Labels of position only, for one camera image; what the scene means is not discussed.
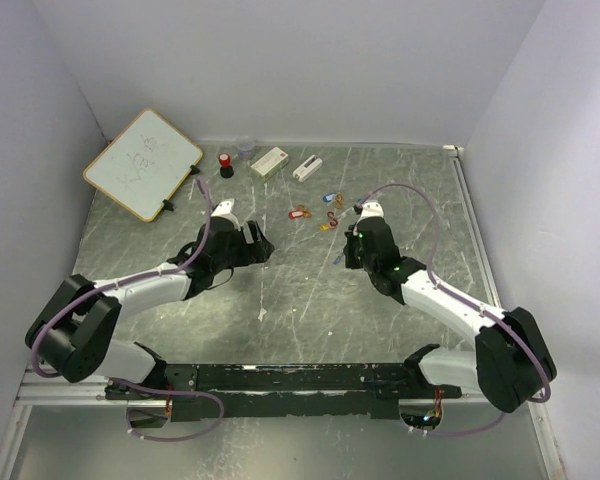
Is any red S-carabiner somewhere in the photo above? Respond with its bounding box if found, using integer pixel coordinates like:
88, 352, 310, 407
327, 211, 338, 227

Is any orange S-carabiner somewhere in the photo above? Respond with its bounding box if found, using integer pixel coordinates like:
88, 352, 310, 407
296, 205, 312, 218

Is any red tag key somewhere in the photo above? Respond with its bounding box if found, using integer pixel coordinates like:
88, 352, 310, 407
288, 209, 304, 219

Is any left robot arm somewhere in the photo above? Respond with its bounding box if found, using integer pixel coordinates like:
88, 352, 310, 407
25, 217, 275, 399

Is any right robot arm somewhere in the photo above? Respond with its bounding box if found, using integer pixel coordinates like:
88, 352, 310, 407
343, 216, 557, 413

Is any red black stamp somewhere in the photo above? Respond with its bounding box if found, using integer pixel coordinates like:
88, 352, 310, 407
218, 153, 234, 179

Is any white plastic device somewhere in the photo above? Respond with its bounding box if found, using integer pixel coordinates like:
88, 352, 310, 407
293, 155, 323, 183

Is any white green cardboard box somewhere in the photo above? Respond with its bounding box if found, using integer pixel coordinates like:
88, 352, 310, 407
250, 147, 289, 181

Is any clear plastic cup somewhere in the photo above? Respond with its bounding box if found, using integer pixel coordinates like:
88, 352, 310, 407
235, 136, 255, 161

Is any wood-framed whiteboard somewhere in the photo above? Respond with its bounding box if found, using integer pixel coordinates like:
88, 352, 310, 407
83, 108, 203, 222

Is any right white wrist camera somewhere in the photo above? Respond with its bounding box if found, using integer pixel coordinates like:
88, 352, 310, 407
356, 201, 384, 223

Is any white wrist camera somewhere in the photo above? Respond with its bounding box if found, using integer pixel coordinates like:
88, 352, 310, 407
211, 198, 240, 229
356, 201, 384, 223

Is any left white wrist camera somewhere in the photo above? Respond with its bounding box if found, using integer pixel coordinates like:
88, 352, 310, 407
211, 198, 240, 229

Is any aluminium rail frame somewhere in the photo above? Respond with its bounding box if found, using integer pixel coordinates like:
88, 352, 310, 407
3, 143, 564, 479

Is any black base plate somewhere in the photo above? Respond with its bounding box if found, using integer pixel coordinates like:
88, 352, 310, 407
104, 362, 464, 424

